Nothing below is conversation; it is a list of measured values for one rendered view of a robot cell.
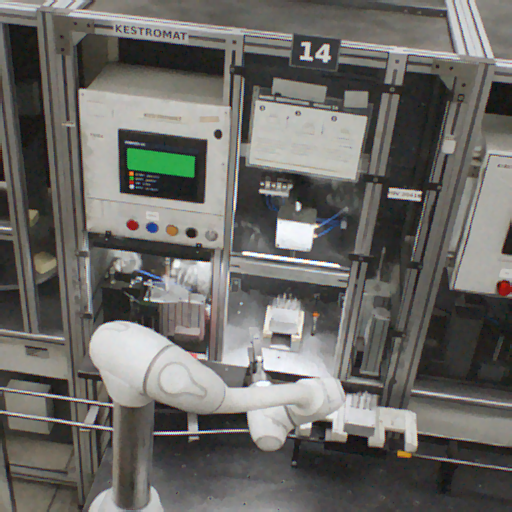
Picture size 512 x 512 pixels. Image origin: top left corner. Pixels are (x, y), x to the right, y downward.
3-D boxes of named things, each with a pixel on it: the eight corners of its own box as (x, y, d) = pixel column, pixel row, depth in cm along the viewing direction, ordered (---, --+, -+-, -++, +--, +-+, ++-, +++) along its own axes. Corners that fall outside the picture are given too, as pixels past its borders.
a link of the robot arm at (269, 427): (255, 421, 232) (294, 404, 229) (261, 463, 219) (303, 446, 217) (239, 400, 225) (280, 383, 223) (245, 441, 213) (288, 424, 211)
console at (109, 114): (83, 236, 233) (74, 93, 207) (111, 190, 257) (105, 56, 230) (220, 255, 230) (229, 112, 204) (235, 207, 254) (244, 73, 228)
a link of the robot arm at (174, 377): (236, 377, 179) (190, 353, 185) (208, 362, 163) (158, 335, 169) (210, 428, 177) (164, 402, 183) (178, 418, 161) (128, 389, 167)
